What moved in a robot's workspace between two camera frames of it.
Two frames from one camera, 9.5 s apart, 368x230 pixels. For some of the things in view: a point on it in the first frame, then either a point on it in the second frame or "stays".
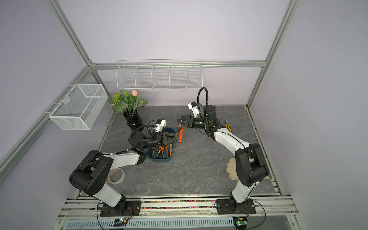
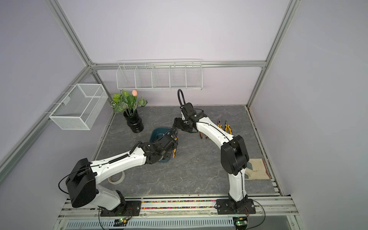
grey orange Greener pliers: (179, 131) to (201, 135)
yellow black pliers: (227, 126) stays
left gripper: (162, 138) to (168, 155)
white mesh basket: (78, 109) stays
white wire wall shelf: (159, 74) stays
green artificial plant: (126, 102) stays
